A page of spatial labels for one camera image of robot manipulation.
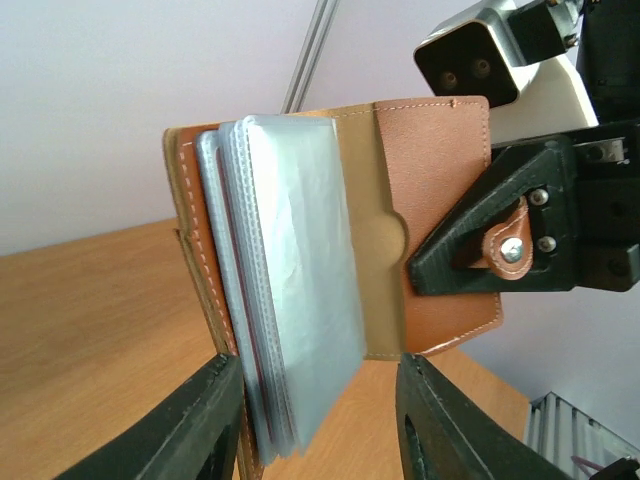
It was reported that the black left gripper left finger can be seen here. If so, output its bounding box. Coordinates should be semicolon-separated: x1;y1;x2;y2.
58;354;244;479

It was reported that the right aluminium frame post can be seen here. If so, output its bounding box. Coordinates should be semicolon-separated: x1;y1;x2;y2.
281;0;340;114

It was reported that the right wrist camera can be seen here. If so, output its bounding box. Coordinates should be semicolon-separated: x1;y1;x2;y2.
413;1;585;108

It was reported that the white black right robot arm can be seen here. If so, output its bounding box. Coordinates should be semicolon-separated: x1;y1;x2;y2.
406;1;639;296

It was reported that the grey slotted cable duct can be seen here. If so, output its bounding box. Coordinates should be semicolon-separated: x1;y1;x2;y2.
523;392;639;479

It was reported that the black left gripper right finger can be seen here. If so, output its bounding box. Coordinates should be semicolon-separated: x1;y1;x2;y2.
396;353;568;480

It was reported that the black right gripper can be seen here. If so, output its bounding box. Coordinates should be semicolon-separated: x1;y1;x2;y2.
407;119;639;295

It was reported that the brown leather card holder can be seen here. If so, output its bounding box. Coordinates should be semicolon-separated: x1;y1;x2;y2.
163;96;503;479

